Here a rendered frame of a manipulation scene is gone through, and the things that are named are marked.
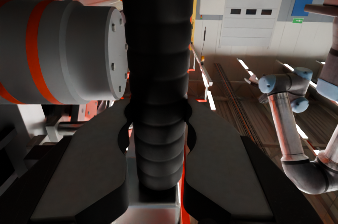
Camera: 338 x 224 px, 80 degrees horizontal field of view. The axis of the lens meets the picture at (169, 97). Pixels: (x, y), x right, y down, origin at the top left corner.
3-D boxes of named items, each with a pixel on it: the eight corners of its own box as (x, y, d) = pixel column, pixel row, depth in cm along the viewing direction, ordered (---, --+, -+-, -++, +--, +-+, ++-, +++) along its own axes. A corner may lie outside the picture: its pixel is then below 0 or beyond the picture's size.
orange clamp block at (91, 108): (56, 117, 53) (71, 122, 62) (86, 117, 53) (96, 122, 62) (60, 91, 55) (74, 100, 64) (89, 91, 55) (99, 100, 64)
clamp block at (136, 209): (50, 207, 14) (67, 248, 17) (181, 206, 14) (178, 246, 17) (77, 154, 19) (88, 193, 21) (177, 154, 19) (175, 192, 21)
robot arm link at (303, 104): (313, 97, 88) (307, 113, 92) (294, 86, 97) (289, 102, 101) (298, 98, 87) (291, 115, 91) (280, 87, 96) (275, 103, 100)
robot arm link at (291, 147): (280, 195, 81) (253, 80, 93) (304, 191, 83) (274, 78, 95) (303, 202, 70) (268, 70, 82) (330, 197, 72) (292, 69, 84)
